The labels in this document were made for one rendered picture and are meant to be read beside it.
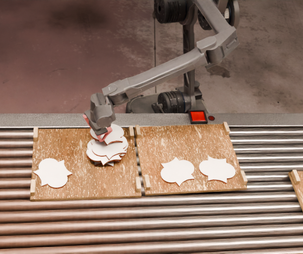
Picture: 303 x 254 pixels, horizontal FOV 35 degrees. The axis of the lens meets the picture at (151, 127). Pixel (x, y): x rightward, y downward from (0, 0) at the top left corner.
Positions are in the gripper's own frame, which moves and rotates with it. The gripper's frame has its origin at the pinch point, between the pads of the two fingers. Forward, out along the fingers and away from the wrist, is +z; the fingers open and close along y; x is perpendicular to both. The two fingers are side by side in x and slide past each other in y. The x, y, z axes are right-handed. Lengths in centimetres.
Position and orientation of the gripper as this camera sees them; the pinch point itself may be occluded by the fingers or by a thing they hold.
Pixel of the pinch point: (97, 133)
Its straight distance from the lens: 189.8
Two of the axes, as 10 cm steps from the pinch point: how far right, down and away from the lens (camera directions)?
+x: 8.4, -3.4, 4.2
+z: -1.0, 6.6, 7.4
